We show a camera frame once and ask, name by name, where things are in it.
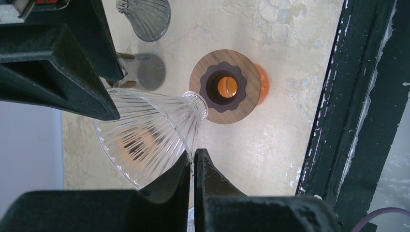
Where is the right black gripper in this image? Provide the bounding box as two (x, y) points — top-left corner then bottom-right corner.
(0, 0), (123, 121)

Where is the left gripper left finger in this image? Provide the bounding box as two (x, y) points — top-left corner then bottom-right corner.
(0, 152), (190, 232)

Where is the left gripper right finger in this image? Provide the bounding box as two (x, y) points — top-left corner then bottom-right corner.
(194, 148), (340, 232)

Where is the clear glass dripper cone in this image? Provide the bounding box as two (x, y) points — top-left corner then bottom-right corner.
(94, 88), (208, 189)

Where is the orange glass carafe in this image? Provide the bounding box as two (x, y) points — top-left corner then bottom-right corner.
(217, 63), (269, 106)

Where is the dark wooden dripper ring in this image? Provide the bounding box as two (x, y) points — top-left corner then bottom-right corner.
(189, 49), (262, 125)

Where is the smoked glass dripper cone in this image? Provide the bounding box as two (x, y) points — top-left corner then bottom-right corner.
(116, 0), (171, 42)

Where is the smoked glass carafe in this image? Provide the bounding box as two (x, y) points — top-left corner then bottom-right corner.
(105, 52), (166, 91)

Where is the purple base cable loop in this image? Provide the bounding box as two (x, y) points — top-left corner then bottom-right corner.
(351, 207), (410, 232)

